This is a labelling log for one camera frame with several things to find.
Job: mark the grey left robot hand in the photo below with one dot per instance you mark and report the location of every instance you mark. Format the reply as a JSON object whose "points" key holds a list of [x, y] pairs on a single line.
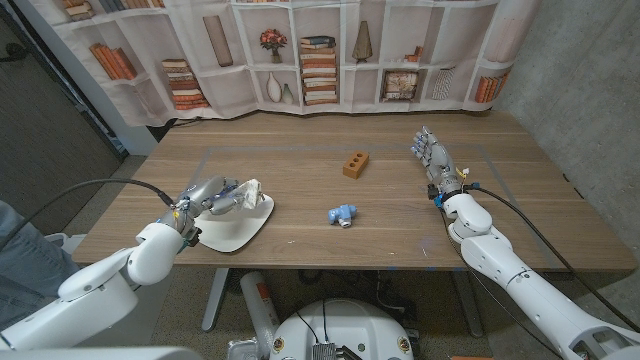
{"points": [[200, 200]]}

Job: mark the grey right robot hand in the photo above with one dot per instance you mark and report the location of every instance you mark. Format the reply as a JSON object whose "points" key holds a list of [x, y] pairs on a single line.
{"points": [[439, 162]]}

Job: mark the white leaf-patterned pen bag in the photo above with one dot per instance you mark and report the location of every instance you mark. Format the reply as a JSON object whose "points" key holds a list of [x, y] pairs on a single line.
{"points": [[251, 192]]}

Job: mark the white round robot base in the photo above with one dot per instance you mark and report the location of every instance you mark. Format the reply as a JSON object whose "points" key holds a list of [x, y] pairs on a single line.
{"points": [[345, 330]]}

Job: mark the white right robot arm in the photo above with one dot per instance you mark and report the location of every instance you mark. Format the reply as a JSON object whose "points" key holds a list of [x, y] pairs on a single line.
{"points": [[530, 290]]}

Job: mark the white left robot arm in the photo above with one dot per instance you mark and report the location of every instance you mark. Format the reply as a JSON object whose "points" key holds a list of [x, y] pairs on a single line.
{"points": [[100, 290]]}

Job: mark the white paper plate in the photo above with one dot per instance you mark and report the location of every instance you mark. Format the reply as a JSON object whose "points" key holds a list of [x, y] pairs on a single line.
{"points": [[235, 230]]}

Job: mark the orange toy brick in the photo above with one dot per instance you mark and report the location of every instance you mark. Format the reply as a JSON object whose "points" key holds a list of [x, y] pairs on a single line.
{"points": [[355, 165]]}

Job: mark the grey table leg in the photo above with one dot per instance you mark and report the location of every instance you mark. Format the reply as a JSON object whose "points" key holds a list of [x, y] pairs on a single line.
{"points": [[215, 300], [470, 305]]}

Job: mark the bookshelf print backdrop cloth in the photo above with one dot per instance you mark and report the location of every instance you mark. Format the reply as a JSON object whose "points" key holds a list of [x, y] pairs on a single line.
{"points": [[240, 85]]}

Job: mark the dark perforated panel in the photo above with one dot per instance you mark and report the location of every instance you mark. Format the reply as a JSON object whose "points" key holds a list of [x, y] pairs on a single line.
{"points": [[45, 150]]}

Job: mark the white robot torso edge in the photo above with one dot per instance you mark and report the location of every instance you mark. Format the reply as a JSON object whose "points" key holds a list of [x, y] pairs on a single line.
{"points": [[100, 354]]}

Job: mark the person in blue jeans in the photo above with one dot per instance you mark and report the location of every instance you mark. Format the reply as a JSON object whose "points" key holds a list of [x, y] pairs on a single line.
{"points": [[25, 265]]}

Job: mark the blue toy camera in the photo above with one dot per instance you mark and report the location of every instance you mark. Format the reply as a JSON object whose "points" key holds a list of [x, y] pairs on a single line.
{"points": [[340, 214]]}

